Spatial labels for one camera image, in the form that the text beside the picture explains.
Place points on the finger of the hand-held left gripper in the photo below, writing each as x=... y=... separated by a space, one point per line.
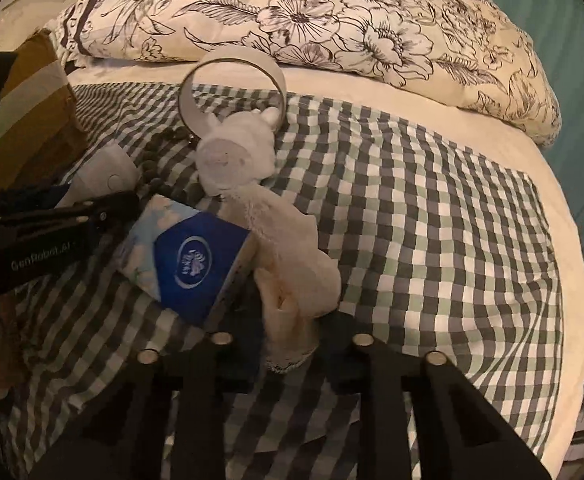
x=102 y=207
x=32 y=195

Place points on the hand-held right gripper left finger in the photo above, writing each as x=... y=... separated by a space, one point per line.
x=232 y=360

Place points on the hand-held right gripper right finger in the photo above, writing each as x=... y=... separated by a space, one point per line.
x=342 y=360

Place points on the white and green tube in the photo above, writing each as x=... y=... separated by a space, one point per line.
x=107 y=170

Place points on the white tape roll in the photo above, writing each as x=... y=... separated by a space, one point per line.
x=278 y=95

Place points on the blue tissue pack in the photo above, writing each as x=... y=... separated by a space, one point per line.
x=192 y=260

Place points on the green checkered blanket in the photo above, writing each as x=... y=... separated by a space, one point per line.
x=447 y=235

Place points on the floral black and cream duvet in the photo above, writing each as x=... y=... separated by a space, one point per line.
x=372 y=35

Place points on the teal curtain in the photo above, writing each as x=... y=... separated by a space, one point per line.
x=572 y=85

